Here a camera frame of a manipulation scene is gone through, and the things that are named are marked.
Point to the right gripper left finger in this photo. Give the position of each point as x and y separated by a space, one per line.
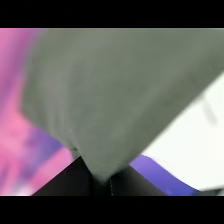
71 180

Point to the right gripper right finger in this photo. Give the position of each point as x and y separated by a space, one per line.
133 183

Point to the grey garment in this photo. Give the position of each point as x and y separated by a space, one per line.
120 93

